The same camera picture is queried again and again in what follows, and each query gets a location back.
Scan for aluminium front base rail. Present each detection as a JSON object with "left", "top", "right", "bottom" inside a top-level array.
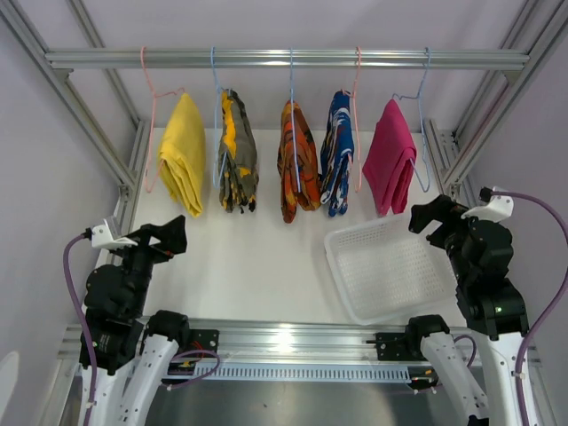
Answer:
[{"left": 56, "top": 315, "right": 542, "bottom": 367}]

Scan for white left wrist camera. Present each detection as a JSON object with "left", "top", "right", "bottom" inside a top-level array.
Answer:
[{"left": 85, "top": 216, "right": 138, "bottom": 250}]

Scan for blue white patterned trousers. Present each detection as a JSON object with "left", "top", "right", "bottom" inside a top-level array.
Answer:
[{"left": 319, "top": 91, "right": 354, "bottom": 217}]

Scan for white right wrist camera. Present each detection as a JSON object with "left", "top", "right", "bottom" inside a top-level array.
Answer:
[{"left": 461, "top": 186, "right": 514, "bottom": 223}]

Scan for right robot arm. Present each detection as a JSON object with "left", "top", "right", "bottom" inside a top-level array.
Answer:
[{"left": 404, "top": 188, "right": 539, "bottom": 425}]

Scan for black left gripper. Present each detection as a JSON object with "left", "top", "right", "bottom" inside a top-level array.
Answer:
[{"left": 111, "top": 214, "right": 186, "bottom": 313}]

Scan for light blue hanger orange trousers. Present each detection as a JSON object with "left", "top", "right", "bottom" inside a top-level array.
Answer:
[{"left": 289, "top": 47, "right": 301, "bottom": 191}]

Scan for light blue hanger camo trousers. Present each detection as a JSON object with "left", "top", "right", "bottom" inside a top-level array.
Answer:
[{"left": 209, "top": 46, "right": 226, "bottom": 189}]

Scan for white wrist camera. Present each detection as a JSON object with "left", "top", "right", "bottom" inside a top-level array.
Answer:
[
  {"left": 461, "top": 186, "right": 514, "bottom": 223},
  {"left": 85, "top": 216, "right": 138, "bottom": 250}
]

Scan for white perforated plastic basket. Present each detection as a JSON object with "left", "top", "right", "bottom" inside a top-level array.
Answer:
[{"left": 324, "top": 213, "right": 456, "bottom": 326}]

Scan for left aluminium frame posts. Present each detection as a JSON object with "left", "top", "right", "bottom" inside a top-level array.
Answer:
[{"left": 1, "top": 1, "right": 150, "bottom": 233}]

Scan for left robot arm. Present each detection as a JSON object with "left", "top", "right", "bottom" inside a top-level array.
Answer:
[{"left": 80, "top": 215, "right": 192, "bottom": 425}]

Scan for aluminium hanging rail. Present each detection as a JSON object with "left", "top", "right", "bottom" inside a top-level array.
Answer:
[{"left": 44, "top": 47, "right": 530, "bottom": 71}]

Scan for right aluminium frame posts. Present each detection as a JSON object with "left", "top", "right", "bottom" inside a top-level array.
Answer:
[{"left": 422, "top": 1, "right": 567, "bottom": 205}]

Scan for orange camouflage trousers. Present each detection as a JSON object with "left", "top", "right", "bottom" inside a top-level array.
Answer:
[{"left": 277, "top": 100, "right": 321, "bottom": 224}]

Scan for white slotted cable duct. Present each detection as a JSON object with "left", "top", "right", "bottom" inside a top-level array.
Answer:
[{"left": 206, "top": 362, "right": 412, "bottom": 384}]

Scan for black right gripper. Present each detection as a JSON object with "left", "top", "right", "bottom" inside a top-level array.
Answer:
[{"left": 408, "top": 193, "right": 477, "bottom": 283}]

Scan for aluminium frame posts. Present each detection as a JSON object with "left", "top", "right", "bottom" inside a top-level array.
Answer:
[
  {"left": 422, "top": 1, "right": 567, "bottom": 205},
  {"left": 1, "top": 1, "right": 150, "bottom": 233}
]

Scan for light blue hanger magenta trousers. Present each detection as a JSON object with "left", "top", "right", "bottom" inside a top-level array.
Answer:
[{"left": 391, "top": 47, "right": 431, "bottom": 193}]

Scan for grey yellow camouflage trousers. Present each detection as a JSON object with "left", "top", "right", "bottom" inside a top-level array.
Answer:
[{"left": 217, "top": 90, "right": 259, "bottom": 213}]

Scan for pink wire hanger blue trousers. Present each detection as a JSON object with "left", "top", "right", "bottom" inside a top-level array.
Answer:
[{"left": 343, "top": 46, "right": 363, "bottom": 193}]

